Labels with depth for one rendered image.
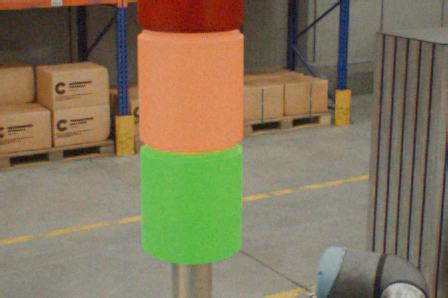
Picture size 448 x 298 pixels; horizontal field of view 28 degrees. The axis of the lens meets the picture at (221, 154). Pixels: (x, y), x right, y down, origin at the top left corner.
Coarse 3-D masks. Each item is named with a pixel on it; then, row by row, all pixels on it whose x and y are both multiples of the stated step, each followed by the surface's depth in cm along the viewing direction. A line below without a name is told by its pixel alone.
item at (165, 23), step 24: (144, 0) 41; (168, 0) 40; (192, 0) 40; (216, 0) 40; (240, 0) 41; (144, 24) 41; (168, 24) 40; (192, 24) 40; (216, 24) 40; (240, 24) 41
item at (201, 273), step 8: (176, 264) 45; (184, 264) 44; (192, 264) 44; (200, 264) 45; (208, 264) 45; (176, 272) 45; (184, 272) 45; (192, 272) 45; (200, 272) 45; (208, 272) 45; (176, 280) 45; (184, 280) 45; (192, 280) 45; (200, 280) 45; (208, 280) 45; (176, 288) 45; (184, 288) 45; (192, 288) 45; (200, 288) 45; (208, 288) 45; (176, 296) 45; (184, 296) 45; (192, 296) 45; (200, 296) 45; (208, 296) 45
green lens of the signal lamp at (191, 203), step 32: (160, 160) 42; (192, 160) 42; (224, 160) 42; (160, 192) 42; (192, 192) 42; (224, 192) 43; (160, 224) 43; (192, 224) 42; (224, 224) 43; (160, 256) 43; (192, 256) 43; (224, 256) 43
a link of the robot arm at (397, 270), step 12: (396, 264) 186; (408, 264) 186; (384, 276) 185; (396, 276) 184; (408, 276) 183; (420, 276) 184; (384, 288) 184; (396, 288) 180; (408, 288) 180; (420, 288) 180
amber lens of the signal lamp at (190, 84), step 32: (160, 32) 42; (224, 32) 42; (160, 64) 41; (192, 64) 40; (224, 64) 41; (160, 96) 41; (192, 96) 41; (224, 96) 41; (160, 128) 42; (192, 128) 41; (224, 128) 42
